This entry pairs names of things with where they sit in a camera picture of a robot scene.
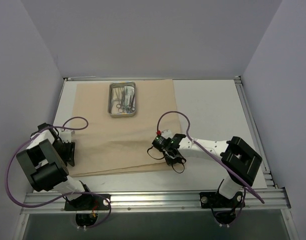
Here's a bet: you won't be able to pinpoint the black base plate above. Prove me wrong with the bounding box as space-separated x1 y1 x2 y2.
199 191 245 209
64 194 111 211

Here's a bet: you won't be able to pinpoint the metal instrument tray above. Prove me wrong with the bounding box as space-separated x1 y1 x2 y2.
107 81 137 118

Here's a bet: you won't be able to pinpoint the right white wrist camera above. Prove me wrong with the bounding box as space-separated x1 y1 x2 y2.
156 129 172 138

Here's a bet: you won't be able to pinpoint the surgical forceps in tray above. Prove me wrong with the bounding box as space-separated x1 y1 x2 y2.
125 93 135 113

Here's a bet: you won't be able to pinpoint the purple cable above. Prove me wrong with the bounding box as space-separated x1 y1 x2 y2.
156 110 265 228
4 116 112 229

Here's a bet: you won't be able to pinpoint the right black thin cable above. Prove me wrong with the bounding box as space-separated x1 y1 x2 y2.
146 146 187 174

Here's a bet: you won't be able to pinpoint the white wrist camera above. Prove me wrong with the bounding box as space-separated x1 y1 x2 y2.
59 129 75 143
156 129 172 138

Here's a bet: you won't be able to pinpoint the beige cloth wrap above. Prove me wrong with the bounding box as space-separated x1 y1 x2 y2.
68 79 181 177

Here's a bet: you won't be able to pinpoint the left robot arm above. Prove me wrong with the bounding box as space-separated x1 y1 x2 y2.
16 123 94 210

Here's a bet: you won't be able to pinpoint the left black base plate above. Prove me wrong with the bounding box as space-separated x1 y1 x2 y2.
64 194 111 211

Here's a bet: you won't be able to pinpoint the white packet in tray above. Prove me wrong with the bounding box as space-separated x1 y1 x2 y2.
124 86 135 98

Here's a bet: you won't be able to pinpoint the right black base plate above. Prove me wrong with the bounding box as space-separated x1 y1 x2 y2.
199 191 245 209

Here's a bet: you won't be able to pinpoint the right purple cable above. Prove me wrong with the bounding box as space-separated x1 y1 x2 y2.
156 110 265 228

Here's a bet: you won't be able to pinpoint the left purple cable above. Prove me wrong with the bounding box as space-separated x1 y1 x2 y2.
4 116 112 229

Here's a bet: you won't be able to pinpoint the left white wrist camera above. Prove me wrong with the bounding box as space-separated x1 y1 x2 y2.
59 129 75 143

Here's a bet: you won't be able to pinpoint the aluminium frame rail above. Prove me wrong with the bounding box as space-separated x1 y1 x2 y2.
20 188 291 214

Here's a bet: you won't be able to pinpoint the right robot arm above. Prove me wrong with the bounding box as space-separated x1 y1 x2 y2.
152 133 263 207

